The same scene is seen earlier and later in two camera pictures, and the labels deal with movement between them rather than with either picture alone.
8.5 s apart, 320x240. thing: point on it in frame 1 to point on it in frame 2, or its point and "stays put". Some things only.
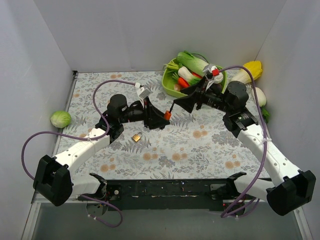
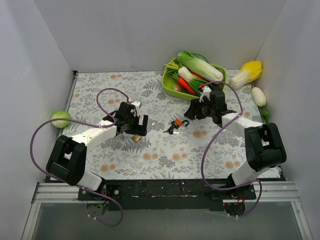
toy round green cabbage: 61,119 stays put
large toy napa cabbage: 185,58 stays put
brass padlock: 137,136 stays put
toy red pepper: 196,75 stays put
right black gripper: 198,95 to 192,112
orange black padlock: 167,114 to 177,122
